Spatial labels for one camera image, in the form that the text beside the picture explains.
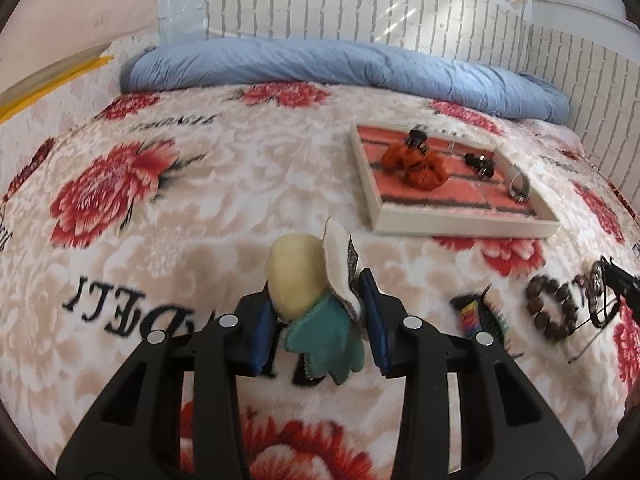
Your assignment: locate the brown wooden bead bracelet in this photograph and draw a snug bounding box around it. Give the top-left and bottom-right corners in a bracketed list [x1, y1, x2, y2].
[524, 274, 589, 344]

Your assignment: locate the white watch band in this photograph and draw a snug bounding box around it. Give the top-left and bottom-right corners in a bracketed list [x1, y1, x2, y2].
[506, 167, 530, 203]

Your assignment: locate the felt hair clip set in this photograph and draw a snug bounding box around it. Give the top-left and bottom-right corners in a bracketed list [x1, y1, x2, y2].
[266, 218, 364, 387]

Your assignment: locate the orange fabric scrunchie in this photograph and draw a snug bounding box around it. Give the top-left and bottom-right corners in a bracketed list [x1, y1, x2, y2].
[381, 143, 449, 191]

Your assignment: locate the black scrunchie with charm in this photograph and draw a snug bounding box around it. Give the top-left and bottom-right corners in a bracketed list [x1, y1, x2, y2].
[464, 153, 496, 180]

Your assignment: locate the floral plush bed blanket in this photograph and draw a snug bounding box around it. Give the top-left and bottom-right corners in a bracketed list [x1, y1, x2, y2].
[1, 82, 639, 479]

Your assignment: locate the white tray brick-pattern base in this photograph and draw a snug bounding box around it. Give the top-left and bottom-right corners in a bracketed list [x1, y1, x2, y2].
[349, 125, 560, 238]

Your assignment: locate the blue folded quilt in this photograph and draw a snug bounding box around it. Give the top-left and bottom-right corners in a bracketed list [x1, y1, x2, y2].
[119, 37, 570, 125]

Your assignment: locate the yellow wooden strip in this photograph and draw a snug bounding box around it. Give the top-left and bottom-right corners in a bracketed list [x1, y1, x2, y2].
[1, 42, 114, 122]

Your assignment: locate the clear plastic bag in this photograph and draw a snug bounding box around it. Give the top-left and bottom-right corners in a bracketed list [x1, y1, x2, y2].
[157, 0, 208, 46]

